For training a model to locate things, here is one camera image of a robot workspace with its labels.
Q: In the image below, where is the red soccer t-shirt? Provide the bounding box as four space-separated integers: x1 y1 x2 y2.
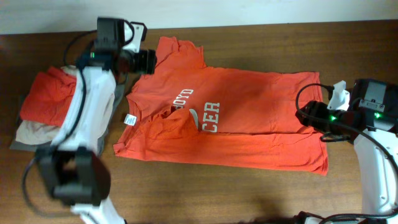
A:
113 37 328 175

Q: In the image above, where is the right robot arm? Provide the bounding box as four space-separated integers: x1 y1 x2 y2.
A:
292 79 397 224

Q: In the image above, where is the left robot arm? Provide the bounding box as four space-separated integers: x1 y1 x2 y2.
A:
31 17 157 223

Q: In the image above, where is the folded grey garment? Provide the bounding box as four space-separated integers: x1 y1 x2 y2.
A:
9 83 125 154

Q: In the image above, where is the folded red shirt on stack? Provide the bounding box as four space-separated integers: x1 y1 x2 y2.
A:
20 67 76 127

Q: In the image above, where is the folded beige garment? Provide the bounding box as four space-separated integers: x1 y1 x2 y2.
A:
16 67 79 145

